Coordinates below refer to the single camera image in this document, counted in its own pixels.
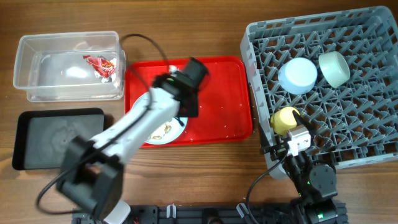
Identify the yellow cup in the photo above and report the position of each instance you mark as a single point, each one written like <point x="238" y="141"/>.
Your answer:
<point x="283" y="120"/>

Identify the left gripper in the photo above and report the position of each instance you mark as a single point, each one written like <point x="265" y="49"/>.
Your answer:
<point x="193" y="111"/>

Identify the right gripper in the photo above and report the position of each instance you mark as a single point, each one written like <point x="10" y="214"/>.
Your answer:
<point x="277" y="150"/>

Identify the black plastic tray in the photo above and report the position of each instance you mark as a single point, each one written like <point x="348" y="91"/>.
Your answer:
<point x="42" y="137"/>

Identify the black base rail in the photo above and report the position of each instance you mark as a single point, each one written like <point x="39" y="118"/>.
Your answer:
<point x="272" y="213"/>

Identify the red snack wrapper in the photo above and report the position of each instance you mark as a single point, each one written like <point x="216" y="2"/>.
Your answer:
<point x="104" y="69"/>

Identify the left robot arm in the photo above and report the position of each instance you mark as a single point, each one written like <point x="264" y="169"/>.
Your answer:
<point x="91" y="174"/>

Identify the red serving tray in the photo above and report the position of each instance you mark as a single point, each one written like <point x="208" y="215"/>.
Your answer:
<point x="224" y="111"/>

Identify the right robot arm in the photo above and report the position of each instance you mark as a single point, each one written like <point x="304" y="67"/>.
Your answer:
<point x="315" y="181"/>

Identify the mint green bowl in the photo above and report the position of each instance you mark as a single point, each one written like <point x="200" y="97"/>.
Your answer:
<point x="334" y="68"/>

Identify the grey dishwasher rack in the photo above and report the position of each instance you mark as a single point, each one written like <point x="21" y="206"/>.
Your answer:
<point x="356" y="123"/>

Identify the light blue plate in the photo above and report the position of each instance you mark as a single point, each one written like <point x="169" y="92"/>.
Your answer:
<point x="164" y="133"/>

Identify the clear plastic bin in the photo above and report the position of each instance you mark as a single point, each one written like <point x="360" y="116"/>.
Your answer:
<point x="50" y="67"/>

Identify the light blue bowl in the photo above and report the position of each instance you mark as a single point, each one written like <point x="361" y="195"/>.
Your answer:
<point x="298" y="76"/>

